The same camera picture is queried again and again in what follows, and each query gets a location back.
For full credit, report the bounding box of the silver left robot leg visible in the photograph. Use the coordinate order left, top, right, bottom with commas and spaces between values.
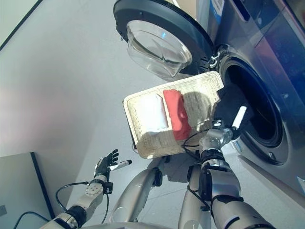
110, 161, 165, 225

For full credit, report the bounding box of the grey front-load washing machine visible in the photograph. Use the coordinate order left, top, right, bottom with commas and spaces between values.
195, 0, 305, 199

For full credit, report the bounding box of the black cloth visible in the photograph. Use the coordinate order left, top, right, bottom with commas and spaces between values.
213, 87, 258, 130

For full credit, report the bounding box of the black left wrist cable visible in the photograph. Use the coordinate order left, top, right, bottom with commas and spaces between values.
55, 181, 111, 225

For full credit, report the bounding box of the silver robot leg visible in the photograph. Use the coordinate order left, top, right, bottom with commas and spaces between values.
177, 164, 213, 229
110, 161, 165, 225

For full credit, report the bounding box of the white cloth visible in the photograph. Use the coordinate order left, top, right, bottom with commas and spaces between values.
136, 93, 171, 133

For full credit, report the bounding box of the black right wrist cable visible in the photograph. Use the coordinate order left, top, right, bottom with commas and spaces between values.
182, 120, 215, 163

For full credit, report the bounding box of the cream wicker basket tray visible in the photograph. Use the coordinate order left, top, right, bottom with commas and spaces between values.
122, 71, 225, 159

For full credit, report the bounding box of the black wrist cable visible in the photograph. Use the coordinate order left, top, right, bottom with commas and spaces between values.
55, 181, 111, 225
182, 120, 215, 163

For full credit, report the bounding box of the red cloth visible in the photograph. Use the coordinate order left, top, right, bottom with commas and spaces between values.
163, 88, 193, 142

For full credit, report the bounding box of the silver right robot leg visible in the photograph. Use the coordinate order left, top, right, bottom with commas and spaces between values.
177, 164, 213, 229

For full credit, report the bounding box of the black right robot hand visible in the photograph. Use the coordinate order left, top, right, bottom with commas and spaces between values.
228, 106, 248, 142

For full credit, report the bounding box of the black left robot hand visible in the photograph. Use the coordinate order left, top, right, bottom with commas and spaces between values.
94, 149, 132, 179

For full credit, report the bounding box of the round washing machine door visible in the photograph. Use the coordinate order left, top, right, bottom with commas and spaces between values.
112, 0, 215, 80

